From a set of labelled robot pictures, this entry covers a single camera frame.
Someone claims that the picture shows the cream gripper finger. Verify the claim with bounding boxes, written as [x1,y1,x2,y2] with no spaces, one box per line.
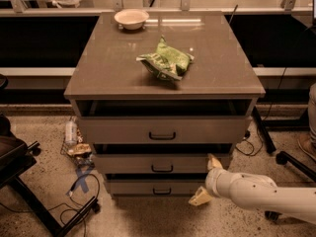
[189,187,213,206]
[207,154,222,171]

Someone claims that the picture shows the grey drawer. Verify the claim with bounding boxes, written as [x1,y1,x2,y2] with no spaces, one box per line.
[79,100,251,144]
[93,144,231,174]
[104,173,206,197]

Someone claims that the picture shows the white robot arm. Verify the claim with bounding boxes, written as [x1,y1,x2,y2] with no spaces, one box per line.
[189,154,316,224]

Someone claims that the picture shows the grey drawer cabinet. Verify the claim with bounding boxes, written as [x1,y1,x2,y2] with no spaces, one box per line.
[63,11,267,200]

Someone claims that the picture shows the black table leg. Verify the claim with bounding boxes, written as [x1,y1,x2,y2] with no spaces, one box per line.
[252,108,277,154]

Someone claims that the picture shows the person leg and shoe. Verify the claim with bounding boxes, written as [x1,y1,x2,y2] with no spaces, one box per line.
[298,83,316,161]

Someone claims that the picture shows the green chip bag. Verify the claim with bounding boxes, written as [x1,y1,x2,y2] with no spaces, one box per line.
[136,37,195,81]

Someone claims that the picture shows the white plastic bottle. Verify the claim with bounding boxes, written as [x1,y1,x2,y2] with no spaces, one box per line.
[65,120,77,146]

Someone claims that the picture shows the white bowl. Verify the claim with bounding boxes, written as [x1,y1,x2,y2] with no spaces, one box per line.
[115,9,149,30]

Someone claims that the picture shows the black office chair left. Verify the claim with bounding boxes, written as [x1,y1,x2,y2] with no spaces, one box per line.
[0,74,101,237]

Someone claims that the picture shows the black floor cable right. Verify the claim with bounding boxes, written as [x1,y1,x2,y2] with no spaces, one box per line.
[234,66,287,157]

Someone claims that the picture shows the black floor cable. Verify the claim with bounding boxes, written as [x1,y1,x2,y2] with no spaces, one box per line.
[234,66,287,157]
[0,173,101,237]

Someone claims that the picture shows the wire basket with snacks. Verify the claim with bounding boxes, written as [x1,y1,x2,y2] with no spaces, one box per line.
[60,117,94,167]

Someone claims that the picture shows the black floor cable left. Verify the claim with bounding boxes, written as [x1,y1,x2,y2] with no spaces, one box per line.
[0,173,101,237]

